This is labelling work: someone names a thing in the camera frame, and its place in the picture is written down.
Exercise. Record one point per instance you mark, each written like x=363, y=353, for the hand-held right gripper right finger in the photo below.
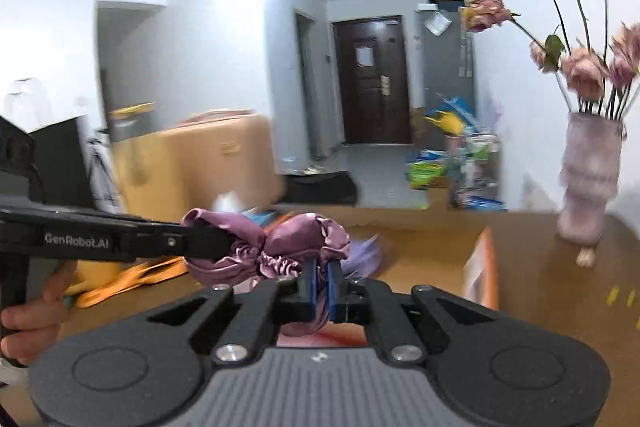
x=333, y=294

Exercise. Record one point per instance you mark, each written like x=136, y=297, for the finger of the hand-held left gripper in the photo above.
x=200, y=243

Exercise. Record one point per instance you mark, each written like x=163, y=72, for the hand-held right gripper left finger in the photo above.
x=309, y=294

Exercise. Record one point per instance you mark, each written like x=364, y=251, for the purple satin scrunchie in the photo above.
x=295, y=242

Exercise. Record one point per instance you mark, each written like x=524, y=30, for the orange-edged cardboard box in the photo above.
x=482, y=267

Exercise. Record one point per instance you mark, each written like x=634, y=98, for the lilac soft cloth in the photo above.
x=365, y=254

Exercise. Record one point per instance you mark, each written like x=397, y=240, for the person's left hand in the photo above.
x=35, y=327

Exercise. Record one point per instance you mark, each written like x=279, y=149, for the peach hard-shell suitcase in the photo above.
x=210, y=157

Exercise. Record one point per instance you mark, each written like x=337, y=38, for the small open cardboard box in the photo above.
x=439, y=198

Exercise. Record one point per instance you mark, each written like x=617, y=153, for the green printed sack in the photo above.
x=425, y=176

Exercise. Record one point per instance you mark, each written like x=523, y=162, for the blue flat packet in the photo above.
x=485, y=203

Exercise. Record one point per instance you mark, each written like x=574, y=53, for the tall cardboard box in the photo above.
x=417, y=127

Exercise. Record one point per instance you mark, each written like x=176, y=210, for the grey interior door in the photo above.
x=307, y=87

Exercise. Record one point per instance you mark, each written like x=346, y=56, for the dark brown entrance door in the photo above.
x=370, y=107

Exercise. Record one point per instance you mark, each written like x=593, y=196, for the yellow plastic item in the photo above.
x=445, y=122

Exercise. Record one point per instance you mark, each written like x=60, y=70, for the white paper notice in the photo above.
x=364, y=57

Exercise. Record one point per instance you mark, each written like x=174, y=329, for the fallen dried petal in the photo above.
x=586, y=257

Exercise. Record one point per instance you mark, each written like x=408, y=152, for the grey refrigerator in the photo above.
x=450, y=67

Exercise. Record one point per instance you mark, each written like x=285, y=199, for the scattered yellow crumbs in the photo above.
x=612, y=296

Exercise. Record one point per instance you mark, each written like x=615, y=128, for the pink ribbed vase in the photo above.
x=590, y=177

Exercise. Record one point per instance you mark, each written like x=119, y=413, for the dried pink rose bouquet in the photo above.
x=580, y=67

